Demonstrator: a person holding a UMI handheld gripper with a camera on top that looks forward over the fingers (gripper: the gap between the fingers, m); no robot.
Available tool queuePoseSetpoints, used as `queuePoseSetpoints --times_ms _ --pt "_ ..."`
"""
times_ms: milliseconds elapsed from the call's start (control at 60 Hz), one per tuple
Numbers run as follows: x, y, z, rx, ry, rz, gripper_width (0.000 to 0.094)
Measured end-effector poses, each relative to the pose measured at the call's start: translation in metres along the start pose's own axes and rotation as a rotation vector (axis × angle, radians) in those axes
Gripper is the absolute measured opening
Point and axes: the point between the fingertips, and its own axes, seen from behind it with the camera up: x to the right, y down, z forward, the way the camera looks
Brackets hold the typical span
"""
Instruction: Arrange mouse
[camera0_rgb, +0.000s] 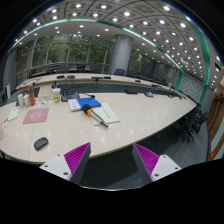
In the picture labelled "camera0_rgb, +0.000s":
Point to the white paper cup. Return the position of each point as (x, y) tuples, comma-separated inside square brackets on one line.
[(56, 94)]

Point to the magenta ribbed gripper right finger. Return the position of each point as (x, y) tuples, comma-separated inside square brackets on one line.
[(151, 166)]

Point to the black office chair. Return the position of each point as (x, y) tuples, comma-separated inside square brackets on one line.
[(190, 123)]

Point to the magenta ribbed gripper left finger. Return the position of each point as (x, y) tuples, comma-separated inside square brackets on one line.
[(69, 166)]

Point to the blue book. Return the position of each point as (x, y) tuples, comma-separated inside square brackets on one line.
[(90, 101)]

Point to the pink mouse pad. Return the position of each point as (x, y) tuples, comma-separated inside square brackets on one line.
[(36, 116)]

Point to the grey round pillar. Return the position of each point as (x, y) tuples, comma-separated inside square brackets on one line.
[(121, 52)]

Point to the black orange handheld tool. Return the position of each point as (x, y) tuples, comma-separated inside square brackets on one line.
[(90, 112)]

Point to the white booklet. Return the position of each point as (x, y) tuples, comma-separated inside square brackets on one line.
[(74, 105)]

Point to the dark grey computer mouse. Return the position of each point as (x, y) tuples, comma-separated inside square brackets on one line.
[(40, 143)]

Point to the red stacked cylinder container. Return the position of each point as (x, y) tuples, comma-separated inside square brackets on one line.
[(31, 94)]

